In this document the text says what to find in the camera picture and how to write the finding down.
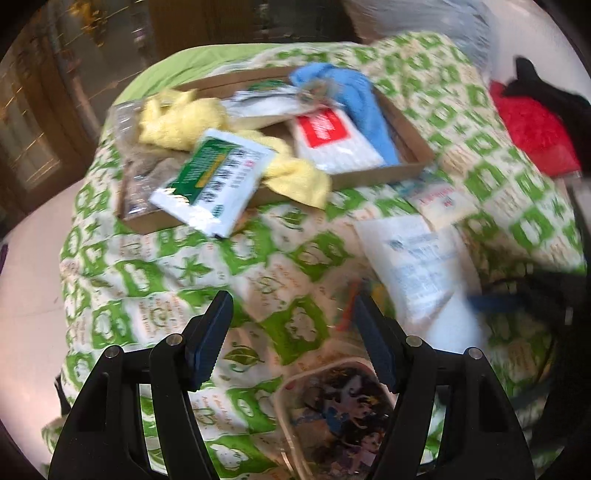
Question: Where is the shallow cardboard box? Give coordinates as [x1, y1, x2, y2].
[115, 66, 437, 234]

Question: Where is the clear bag of grey material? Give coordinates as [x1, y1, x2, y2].
[111, 102, 185, 217]

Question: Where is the cartoon print plastic pouch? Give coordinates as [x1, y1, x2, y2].
[272, 353, 402, 480]

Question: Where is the black cloth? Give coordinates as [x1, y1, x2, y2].
[503, 55, 591, 139]

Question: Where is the yellow cloth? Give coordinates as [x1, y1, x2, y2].
[139, 89, 333, 208]

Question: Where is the green printed blanket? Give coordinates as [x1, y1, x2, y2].
[41, 32, 587, 480]

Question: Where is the plain green bedsheet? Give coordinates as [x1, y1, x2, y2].
[111, 44, 269, 107]

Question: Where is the clear bag of coloured sticks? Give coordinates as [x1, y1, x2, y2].
[323, 277, 393, 342]

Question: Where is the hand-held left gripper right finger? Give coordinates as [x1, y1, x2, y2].
[355, 293, 529, 480]

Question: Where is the red cloth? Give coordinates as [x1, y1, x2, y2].
[489, 80, 583, 178]

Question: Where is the white tissue packet red label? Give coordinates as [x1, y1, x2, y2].
[292, 105, 386, 175]

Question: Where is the green and white packet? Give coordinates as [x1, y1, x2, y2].
[150, 128, 278, 238]

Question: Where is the white packet with round label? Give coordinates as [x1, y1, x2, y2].
[406, 182, 478, 230]

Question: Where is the blue towel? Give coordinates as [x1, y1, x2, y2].
[290, 64, 400, 166]

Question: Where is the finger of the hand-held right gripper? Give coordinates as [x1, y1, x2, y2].
[466, 290, 537, 315]

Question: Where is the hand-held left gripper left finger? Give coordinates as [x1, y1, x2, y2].
[48, 291, 235, 480]

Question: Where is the white pouch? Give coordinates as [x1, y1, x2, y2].
[355, 215, 488, 352]

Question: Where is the wooden cabinet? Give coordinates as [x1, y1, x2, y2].
[0, 0, 352, 208]

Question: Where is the white plastic packet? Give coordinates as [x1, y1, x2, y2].
[222, 80, 315, 118]

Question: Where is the translucent plastic bag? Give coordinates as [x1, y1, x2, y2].
[344, 0, 497, 70]

